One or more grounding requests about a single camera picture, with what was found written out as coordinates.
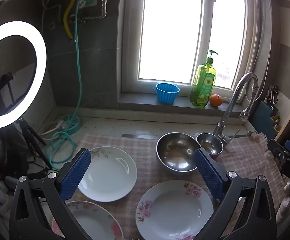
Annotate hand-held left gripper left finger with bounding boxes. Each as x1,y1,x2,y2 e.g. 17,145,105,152
9,148,93,240

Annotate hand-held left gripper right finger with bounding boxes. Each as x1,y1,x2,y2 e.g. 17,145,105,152
194,147,278,240

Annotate small red steel bowl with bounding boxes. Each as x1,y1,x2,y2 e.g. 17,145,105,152
196,132,223,158

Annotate white plate grey floral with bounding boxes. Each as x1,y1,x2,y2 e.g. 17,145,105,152
78,146,138,202

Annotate large steel bowl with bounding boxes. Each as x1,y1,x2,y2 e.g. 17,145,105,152
156,132,202,175

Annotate pink floral plate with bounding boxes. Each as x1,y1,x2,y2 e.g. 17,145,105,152
52,200,123,240
135,179,214,240

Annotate black scissors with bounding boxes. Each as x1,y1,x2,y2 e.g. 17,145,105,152
268,86,279,105

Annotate black tripod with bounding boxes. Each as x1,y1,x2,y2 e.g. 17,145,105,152
15,117,53,170

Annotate pink plaid cloth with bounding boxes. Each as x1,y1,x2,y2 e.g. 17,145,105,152
73,132,286,240

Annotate orange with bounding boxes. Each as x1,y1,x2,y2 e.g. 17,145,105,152
209,94,222,107

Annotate chrome faucet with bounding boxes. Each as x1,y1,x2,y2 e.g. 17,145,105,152
212,72,259,145

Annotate green dish soap bottle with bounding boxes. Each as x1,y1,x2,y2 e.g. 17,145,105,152
190,49,219,108

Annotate blue silicone cup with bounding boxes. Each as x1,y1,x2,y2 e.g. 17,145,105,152
156,83,180,105

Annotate white framed window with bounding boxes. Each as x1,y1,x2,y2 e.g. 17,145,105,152
121,0,263,103

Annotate white power cable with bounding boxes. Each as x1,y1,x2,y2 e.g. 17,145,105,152
38,121,65,140

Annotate metal sprayer hose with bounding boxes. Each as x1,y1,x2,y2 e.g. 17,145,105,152
240,0,271,123

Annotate teal hose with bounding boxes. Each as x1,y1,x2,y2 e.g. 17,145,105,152
46,0,83,170

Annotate white ring light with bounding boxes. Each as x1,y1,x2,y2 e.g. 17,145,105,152
0,21,47,129

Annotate yellow hose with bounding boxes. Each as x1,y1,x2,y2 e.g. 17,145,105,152
63,0,78,40

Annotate flexible metal hose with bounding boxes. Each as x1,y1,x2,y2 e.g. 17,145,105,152
81,0,109,22

